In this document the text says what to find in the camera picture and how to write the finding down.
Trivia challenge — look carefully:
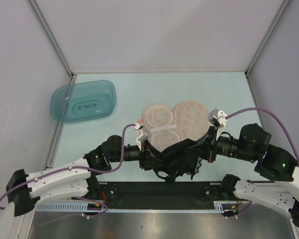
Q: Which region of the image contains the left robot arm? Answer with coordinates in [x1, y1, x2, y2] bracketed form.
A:
[6, 135, 160, 217]

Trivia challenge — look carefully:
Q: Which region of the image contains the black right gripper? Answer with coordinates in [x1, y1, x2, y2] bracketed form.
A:
[184, 124, 256, 162]

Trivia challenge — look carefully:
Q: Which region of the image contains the black lace bra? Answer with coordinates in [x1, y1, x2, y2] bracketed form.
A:
[153, 139, 202, 183]

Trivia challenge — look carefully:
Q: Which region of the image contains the teal plastic container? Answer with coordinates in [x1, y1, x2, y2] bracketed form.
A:
[50, 80, 117, 123]

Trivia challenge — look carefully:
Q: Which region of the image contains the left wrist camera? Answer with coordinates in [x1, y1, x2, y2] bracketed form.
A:
[134, 122, 149, 151]

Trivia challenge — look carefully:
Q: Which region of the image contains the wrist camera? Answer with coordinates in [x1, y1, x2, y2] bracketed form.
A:
[134, 122, 149, 151]
[208, 109, 227, 129]

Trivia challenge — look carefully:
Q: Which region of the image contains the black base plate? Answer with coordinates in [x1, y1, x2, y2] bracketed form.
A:
[85, 182, 244, 209]

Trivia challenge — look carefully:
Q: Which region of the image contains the floral mesh laundry bag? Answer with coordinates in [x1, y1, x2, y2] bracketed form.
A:
[138, 101, 210, 152]

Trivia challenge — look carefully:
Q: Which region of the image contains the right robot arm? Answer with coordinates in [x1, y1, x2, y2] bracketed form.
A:
[185, 123, 299, 228]

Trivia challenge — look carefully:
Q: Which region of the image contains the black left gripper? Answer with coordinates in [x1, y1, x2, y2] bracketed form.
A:
[109, 139, 165, 170]

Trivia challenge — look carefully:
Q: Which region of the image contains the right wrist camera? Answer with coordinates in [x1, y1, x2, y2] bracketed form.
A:
[208, 109, 227, 129]

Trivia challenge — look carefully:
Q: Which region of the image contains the grey cable duct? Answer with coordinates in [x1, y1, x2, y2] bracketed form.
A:
[36, 202, 238, 214]

